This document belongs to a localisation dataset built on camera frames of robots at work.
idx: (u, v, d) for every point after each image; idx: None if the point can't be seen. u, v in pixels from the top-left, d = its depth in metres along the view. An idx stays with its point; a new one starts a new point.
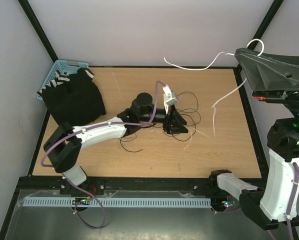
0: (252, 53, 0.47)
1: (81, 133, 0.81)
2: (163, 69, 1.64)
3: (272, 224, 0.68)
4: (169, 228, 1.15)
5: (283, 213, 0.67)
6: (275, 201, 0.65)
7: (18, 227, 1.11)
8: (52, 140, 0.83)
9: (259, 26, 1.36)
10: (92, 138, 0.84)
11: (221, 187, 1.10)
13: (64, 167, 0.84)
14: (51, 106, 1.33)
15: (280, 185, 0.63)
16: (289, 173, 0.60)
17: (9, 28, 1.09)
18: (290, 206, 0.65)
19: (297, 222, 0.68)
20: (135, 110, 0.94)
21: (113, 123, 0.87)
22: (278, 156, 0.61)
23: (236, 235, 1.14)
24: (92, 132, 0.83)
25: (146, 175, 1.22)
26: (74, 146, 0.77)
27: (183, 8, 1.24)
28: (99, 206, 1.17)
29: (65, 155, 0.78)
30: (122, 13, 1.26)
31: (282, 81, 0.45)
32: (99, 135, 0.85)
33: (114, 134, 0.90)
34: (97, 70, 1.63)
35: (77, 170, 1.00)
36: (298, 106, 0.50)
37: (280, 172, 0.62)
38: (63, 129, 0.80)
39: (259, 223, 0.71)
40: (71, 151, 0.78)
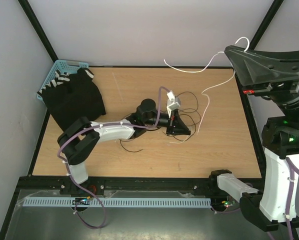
0: (238, 50, 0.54)
1: (99, 128, 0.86)
2: (164, 69, 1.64)
3: (272, 226, 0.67)
4: (169, 228, 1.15)
5: (282, 213, 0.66)
6: (273, 199, 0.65)
7: (18, 227, 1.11)
8: (67, 133, 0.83)
9: (260, 25, 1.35)
10: (107, 134, 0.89)
11: (221, 187, 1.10)
13: (77, 160, 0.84)
14: (51, 106, 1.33)
15: (276, 182, 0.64)
16: (284, 170, 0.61)
17: (9, 28, 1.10)
18: (288, 206, 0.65)
19: (296, 224, 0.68)
20: (140, 114, 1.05)
21: (125, 124, 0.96)
22: (273, 154, 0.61)
23: (235, 235, 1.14)
24: (108, 129, 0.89)
25: (146, 175, 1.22)
26: (93, 139, 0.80)
27: (184, 9, 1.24)
28: (100, 205, 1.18)
29: (83, 147, 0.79)
30: (122, 13, 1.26)
31: (266, 73, 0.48)
32: (112, 133, 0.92)
33: (122, 134, 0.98)
34: (97, 70, 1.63)
35: (81, 169, 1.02)
36: (284, 98, 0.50)
37: (275, 169, 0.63)
38: (82, 122, 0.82)
39: (260, 226, 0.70)
40: (89, 144, 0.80)
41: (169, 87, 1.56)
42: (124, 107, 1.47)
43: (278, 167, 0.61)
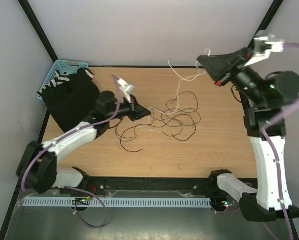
0: (204, 57, 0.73)
1: (53, 146, 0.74)
2: (164, 69, 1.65)
3: (271, 216, 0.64)
4: (169, 228, 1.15)
5: (277, 199, 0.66)
6: (265, 182, 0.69)
7: (18, 227, 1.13)
8: (23, 164, 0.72)
9: (260, 25, 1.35)
10: (65, 149, 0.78)
11: (221, 187, 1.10)
13: (46, 186, 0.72)
14: (51, 106, 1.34)
15: (265, 164, 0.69)
16: (269, 152, 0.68)
17: (9, 28, 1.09)
18: (281, 189, 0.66)
19: (294, 213, 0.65)
20: (99, 108, 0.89)
21: (82, 128, 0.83)
22: (256, 139, 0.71)
23: (236, 235, 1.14)
24: (64, 143, 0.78)
25: (146, 175, 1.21)
26: (51, 159, 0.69)
27: (185, 9, 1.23)
28: (101, 206, 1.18)
29: (45, 170, 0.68)
30: (122, 12, 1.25)
31: (225, 63, 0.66)
32: (71, 145, 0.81)
33: (86, 138, 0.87)
34: (97, 70, 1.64)
35: (67, 178, 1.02)
36: (242, 82, 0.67)
37: (261, 153, 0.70)
38: (34, 147, 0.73)
39: (259, 219, 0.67)
40: (49, 167, 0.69)
41: (169, 87, 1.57)
42: None
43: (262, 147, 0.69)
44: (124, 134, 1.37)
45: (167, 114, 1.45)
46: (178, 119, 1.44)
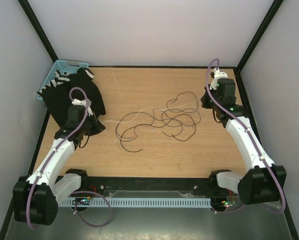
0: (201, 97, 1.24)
1: (40, 178, 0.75)
2: (164, 68, 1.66)
3: (259, 173, 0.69)
4: (169, 228, 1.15)
5: (259, 159, 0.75)
6: (245, 149, 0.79)
7: (18, 227, 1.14)
8: (18, 207, 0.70)
9: (261, 24, 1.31)
10: (52, 174, 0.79)
11: (221, 185, 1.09)
13: (53, 214, 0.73)
14: (51, 106, 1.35)
15: (239, 135, 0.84)
16: (239, 126, 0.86)
17: (9, 28, 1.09)
18: (258, 149, 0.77)
19: (278, 168, 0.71)
20: (72, 118, 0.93)
21: (58, 146, 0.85)
22: (229, 127, 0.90)
23: (236, 235, 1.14)
24: (49, 169, 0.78)
25: (146, 175, 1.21)
26: (45, 191, 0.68)
27: (185, 9, 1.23)
28: (106, 206, 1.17)
29: (44, 203, 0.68)
30: (122, 13, 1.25)
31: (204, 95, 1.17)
32: (56, 168, 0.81)
33: (65, 154, 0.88)
34: (97, 70, 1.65)
35: (66, 189, 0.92)
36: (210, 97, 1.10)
37: (235, 130, 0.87)
38: (21, 187, 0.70)
39: (252, 186, 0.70)
40: (47, 197, 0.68)
41: (168, 86, 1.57)
42: (125, 107, 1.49)
43: (233, 124, 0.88)
44: (124, 134, 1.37)
45: (167, 114, 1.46)
46: (178, 119, 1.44)
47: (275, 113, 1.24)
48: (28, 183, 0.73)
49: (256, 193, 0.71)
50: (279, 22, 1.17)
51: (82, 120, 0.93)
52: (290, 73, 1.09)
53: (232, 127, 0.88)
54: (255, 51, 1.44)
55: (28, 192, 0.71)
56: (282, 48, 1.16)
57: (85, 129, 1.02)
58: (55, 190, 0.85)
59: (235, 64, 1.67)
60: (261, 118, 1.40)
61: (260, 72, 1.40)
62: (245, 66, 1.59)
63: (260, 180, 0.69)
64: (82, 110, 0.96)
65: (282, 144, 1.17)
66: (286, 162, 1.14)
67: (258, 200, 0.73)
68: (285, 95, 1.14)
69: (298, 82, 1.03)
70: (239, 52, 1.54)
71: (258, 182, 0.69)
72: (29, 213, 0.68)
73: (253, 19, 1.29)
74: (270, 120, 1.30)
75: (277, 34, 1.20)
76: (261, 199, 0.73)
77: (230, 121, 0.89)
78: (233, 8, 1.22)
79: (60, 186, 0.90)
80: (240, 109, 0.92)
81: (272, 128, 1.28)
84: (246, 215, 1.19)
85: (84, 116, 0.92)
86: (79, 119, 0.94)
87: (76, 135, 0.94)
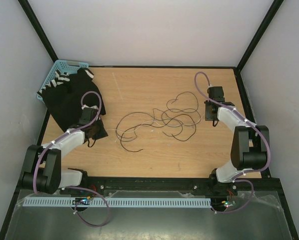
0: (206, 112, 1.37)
1: (53, 145, 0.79)
2: (164, 69, 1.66)
3: (244, 130, 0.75)
4: (169, 228, 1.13)
5: (244, 122, 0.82)
6: (232, 121, 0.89)
7: (17, 227, 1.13)
8: (25, 169, 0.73)
9: (261, 24, 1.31)
10: (63, 148, 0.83)
11: (220, 180, 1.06)
13: (53, 185, 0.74)
14: (51, 105, 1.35)
15: (228, 114, 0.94)
16: (226, 109, 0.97)
17: (9, 28, 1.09)
18: (242, 117, 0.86)
19: (262, 127, 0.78)
20: (85, 116, 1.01)
21: (73, 130, 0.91)
22: (221, 115, 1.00)
23: (237, 235, 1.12)
24: (63, 142, 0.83)
25: (146, 175, 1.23)
26: (55, 155, 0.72)
27: (185, 9, 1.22)
28: (105, 206, 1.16)
29: (53, 165, 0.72)
30: (122, 13, 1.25)
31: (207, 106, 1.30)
32: (67, 145, 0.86)
33: (76, 141, 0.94)
34: (97, 70, 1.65)
35: (68, 176, 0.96)
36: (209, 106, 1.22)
37: (224, 113, 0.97)
38: (33, 150, 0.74)
39: (239, 142, 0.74)
40: (55, 162, 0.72)
41: (169, 86, 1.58)
42: (125, 107, 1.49)
43: (222, 109, 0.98)
44: (124, 134, 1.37)
45: (167, 114, 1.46)
46: (178, 119, 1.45)
47: (275, 114, 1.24)
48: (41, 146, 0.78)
49: (246, 150, 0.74)
50: (278, 23, 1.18)
51: (93, 119, 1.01)
52: (289, 73, 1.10)
53: (223, 113, 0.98)
54: (255, 51, 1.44)
55: (37, 157, 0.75)
56: (281, 48, 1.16)
57: (93, 129, 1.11)
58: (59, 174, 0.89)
59: (235, 64, 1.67)
60: (261, 118, 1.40)
61: (260, 72, 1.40)
62: (245, 66, 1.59)
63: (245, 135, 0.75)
64: (95, 111, 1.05)
65: (282, 144, 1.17)
66: (286, 162, 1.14)
67: (250, 160, 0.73)
68: (285, 95, 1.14)
69: (298, 83, 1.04)
70: (239, 52, 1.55)
71: (245, 138, 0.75)
72: (36, 175, 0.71)
73: (253, 19, 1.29)
74: (270, 120, 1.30)
75: (276, 34, 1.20)
76: (254, 159, 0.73)
77: (219, 109, 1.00)
78: (233, 8, 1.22)
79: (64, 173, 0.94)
80: (228, 104, 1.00)
81: (272, 128, 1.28)
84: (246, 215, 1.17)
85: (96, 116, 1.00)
86: (91, 118, 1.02)
87: (87, 131, 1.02)
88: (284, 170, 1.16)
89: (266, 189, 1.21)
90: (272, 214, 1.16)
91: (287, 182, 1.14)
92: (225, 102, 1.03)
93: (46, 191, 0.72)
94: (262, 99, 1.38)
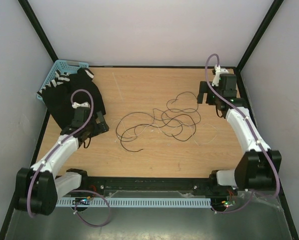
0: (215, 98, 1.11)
1: (44, 165, 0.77)
2: (164, 68, 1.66)
3: (254, 156, 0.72)
4: (169, 228, 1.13)
5: (255, 143, 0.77)
6: (243, 135, 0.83)
7: (18, 227, 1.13)
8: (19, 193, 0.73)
9: (261, 24, 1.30)
10: (55, 165, 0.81)
11: (220, 183, 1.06)
13: (50, 206, 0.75)
14: (52, 106, 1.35)
15: (239, 122, 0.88)
16: (238, 114, 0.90)
17: (8, 27, 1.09)
18: (255, 134, 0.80)
19: (275, 154, 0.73)
20: (78, 117, 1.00)
21: (64, 141, 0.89)
22: (230, 117, 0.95)
23: (236, 236, 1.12)
24: (53, 159, 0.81)
25: (146, 175, 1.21)
26: (45, 180, 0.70)
27: (185, 9, 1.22)
28: (106, 206, 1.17)
29: (46, 189, 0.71)
30: (122, 13, 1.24)
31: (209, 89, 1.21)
32: (60, 159, 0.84)
33: (70, 149, 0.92)
34: (97, 70, 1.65)
35: (68, 184, 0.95)
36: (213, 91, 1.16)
37: (234, 118, 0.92)
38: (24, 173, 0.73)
39: (247, 169, 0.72)
40: (48, 186, 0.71)
41: (168, 86, 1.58)
42: (125, 107, 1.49)
43: (233, 112, 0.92)
44: (124, 134, 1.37)
45: (167, 114, 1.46)
46: (178, 119, 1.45)
47: (275, 114, 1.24)
48: (32, 170, 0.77)
49: (251, 176, 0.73)
50: (279, 22, 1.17)
51: (86, 120, 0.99)
52: (290, 74, 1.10)
53: (232, 116, 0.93)
54: (255, 51, 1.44)
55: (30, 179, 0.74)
56: (281, 48, 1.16)
57: (89, 130, 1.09)
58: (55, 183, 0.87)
59: (235, 64, 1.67)
60: (261, 118, 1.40)
61: (260, 72, 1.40)
62: (245, 66, 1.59)
63: (254, 163, 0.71)
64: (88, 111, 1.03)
65: (282, 144, 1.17)
66: (286, 161, 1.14)
67: (254, 183, 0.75)
68: (285, 95, 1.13)
69: (298, 82, 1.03)
70: (239, 52, 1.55)
71: (253, 165, 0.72)
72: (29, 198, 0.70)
73: (253, 19, 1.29)
74: (270, 120, 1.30)
75: (277, 34, 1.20)
76: (258, 182, 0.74)
77: (230, 111, 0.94)
78: (233, 8, 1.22)
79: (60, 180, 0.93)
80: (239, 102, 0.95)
81: (272, 128, 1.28)
84: (247, 216, 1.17)
85: (88, 119, 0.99)
86: (85, 119, 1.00)
87: (81, 135, 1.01)
88: (285, 170, 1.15)
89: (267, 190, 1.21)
90: (271, 214, 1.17)
91: (286, 182, 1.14)
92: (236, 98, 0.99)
93: (44, 213, 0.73)
94: (262, 99, 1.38)
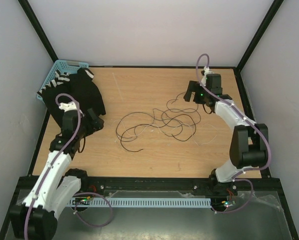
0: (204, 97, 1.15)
1: (36, 199, 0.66)
2: (164, 69, 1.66)
3: (243, 129, 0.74)
4: (169, 228, 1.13)
5: (243, 120, 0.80)
6: (231, 119, 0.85)
7: None
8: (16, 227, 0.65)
9: (261, 24, 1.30)
10: (50, 193, 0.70)
11: (222, 181, 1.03)
13: (51, 232, 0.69)
14: (51, 106, 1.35)
15: (226, 110, 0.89)
16: (224, 103, 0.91)
17: (8, 27, 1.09)
18: (241, 114, 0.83)
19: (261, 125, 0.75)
20: (67, 125, 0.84)
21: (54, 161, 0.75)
22: (218, 109, 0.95)
23: (237, 236, 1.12)
24: (46, 188, 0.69)
25: (146, 175, 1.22)
26: (40, 218, 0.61)
27: (185, 9, 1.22)
28: (107, 206, 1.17)
29: (43, 225, 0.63)
30: (122, 13, 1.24)
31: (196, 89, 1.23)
32: (54, 184, 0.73)
33: (65, 166, 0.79)
34: (97, 70, 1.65)
35: (66, 196, 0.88)
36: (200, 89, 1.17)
37: (221, 108, 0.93)
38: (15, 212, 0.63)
39: (238, 142, 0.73)
40: (45, 223, 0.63)
41: (168, 86, 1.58)
42: (125, 107, 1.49)
43: (220, 103, 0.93)
44: (124, 134, 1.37)
45: (167, 114, 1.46)
46: (178, 119, 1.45)
47: (275, 114, 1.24)
48: (24, 206, 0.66)
49: (244, 151, 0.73)
50: (279, 22, 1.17)
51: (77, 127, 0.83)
52: (290, 73, 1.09)
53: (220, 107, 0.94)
54: (255, 51, 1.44)
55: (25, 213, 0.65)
56: (282, 48, 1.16)
57: (81, 135, 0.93)
58: (53, 202, 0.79)
59: (235, 64, 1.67)
60: (261, 118, 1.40)
61: (260, 72, 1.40)
62: (245, 66, 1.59)
63: (243, 135, 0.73)
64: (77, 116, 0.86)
65: (282, 144, 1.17)
66: (286, 161, 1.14)
67: (249, 159, 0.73)
68: (285, 94, 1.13)
69: (298, 82, 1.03)
70: (239, 52, 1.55)
71: (243, 137, 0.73)
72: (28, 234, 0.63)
73: (253, 19, 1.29)
74: (270, 120, 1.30)
75: (277, 34, 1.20)
76: (252, 157, 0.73)
77: (217, 103, 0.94)
78: (233, 8, 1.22)
79: (59, 194, 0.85)
80: (226, 97, 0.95)
81: (271, 128, 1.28)
84: (247, 216, 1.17)
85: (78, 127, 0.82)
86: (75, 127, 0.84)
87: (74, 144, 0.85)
88: (285, 170, 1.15)
89: (266, 189, 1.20)
90: (272, 214, 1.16)
91: (287, 182, 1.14)
92: (222, 95, 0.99)
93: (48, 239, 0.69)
94: (262, 99, 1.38)
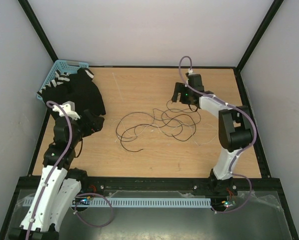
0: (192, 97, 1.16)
1: (33, 222, 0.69)
2: (164, 68, 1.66)
3: (227, 112, 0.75)
4: (169, 228, 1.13)
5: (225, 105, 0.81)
6: (215, 108, 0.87)
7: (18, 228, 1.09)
8: None
9: (261, 23, 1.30)
10: (46, 213, 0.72)
11: (220, 177, 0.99)
13: None
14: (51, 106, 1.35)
15: (210, 102, 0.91)
16: (208, 97, 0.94)
17: (8, 27, 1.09)
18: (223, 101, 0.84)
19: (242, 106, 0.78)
20: (60, 136, 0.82)
21: (48, 179, 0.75)
22: (203, 104, 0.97)
23: (237, 236, 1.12)
24: (42, 209, 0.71)
25: (146, 175, 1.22)
26: None
27: (185, 8, 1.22)
28: (108, 206, 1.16)
29: None
30: (122, 12, 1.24)
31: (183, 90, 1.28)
32: (50, 201, 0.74)
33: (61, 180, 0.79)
34: (97, 70, 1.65)
35: (66, 203, 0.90)
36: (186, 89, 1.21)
37: (205, 102, 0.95)
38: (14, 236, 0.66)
39: (224, 125, 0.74)
40: None
41: (169, 86, 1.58)
42: (124, 107, 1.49)
43: (204, 98, 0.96)
44: (124, 134, 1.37)
45: (167, 114, 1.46)
46: (178, 119, 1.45)
47: (275, 114, 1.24)
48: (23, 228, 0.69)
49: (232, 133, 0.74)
50: (279, 22, 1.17)
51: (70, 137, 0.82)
52: (290, 74, 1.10)
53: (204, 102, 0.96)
54: (255, 51, 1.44)
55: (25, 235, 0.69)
56: (282, 48, 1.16)
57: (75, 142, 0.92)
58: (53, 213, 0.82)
59: (235, 64, 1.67)
60: (261, 118, 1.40)
61: (260, 72, 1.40)
62: (245, 66, 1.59)
63: (227, 118, 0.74)
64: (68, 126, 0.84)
65: (282, 144, 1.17)
66: (286, 161, 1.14)
67: (237, 139, 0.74)
68: (285, 95, 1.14)
69: (298, 83, 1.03)
70: (239, 52, 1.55)
71: (229, 120, 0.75)
72: None
73: (253, 19, 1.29)
74: (270, 120, 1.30)
75: (277, 34, 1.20)
76: (240, 137, 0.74)
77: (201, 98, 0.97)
78: (233, 8, 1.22)
79: (59, 203, 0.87)
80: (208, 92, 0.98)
81: (271, 128, 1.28)
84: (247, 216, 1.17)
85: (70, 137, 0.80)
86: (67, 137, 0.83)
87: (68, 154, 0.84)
88: (285, 170, 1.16)
89: (266, 189, 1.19)
90: (272, 214, 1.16)
91: (287, 182, 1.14)
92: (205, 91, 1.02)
93: None
94: (262, 99, 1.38)
